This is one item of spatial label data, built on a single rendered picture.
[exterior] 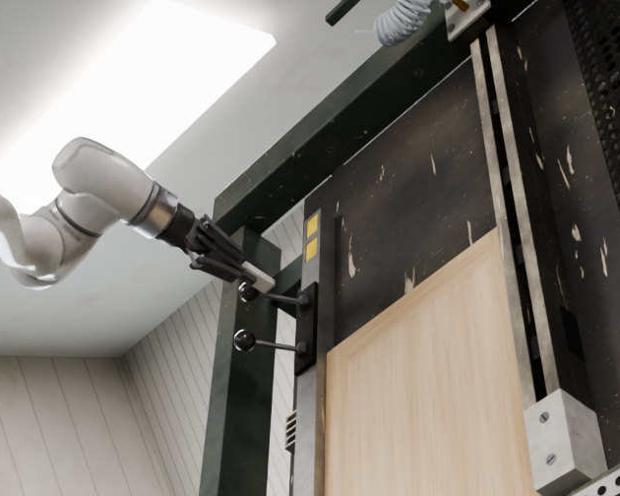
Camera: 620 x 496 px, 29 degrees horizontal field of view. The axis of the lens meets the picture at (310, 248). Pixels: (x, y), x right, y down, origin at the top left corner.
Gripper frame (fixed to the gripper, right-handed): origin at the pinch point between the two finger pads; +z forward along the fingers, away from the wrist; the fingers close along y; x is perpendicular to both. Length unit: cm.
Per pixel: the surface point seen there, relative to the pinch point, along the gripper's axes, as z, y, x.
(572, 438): 9, -64, -54
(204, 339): 164, 279, 262
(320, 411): 12.6, -26.6, -4.0
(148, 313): 137, 290, 277
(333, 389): 13.7, -22.2, -6.0
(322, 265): 12.4, 9.4, -4.0
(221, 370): 10.6, -0.8, 22.5
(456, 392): 14, -40, -32
